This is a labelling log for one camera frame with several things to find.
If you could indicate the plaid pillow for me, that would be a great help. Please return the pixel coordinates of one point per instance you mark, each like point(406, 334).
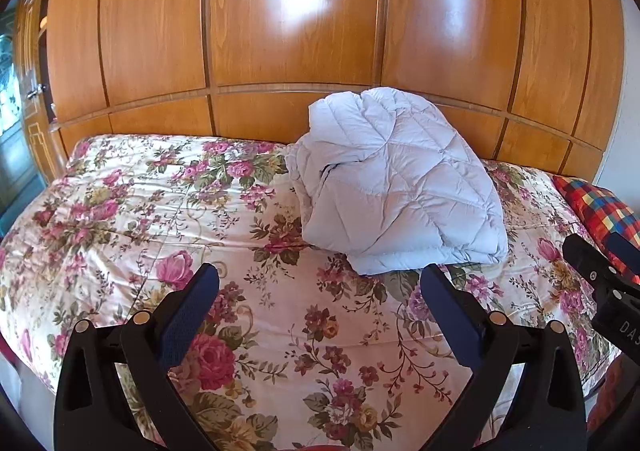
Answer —
point(595, 203)

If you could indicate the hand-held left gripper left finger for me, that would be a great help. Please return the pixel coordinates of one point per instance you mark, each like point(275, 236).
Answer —
point(185, 316)

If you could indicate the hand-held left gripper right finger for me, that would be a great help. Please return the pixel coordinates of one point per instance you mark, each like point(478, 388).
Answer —
point(452, 316)

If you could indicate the wooden wardrobe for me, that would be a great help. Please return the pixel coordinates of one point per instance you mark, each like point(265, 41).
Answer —
point(300, 31)

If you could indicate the dark red cloth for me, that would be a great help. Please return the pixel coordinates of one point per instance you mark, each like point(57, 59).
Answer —
point(605, 401)

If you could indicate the floral bedspread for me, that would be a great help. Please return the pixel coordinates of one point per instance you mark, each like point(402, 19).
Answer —
point(125, 211)

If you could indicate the light blue quilted duvet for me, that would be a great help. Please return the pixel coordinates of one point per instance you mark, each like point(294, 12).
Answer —
point(400, 181)

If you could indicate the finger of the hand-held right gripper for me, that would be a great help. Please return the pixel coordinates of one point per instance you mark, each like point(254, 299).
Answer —
point(625, 253)
point(587, 263)

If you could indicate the wooden glazed door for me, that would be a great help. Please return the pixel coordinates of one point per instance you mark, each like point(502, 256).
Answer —
point(22, 151)

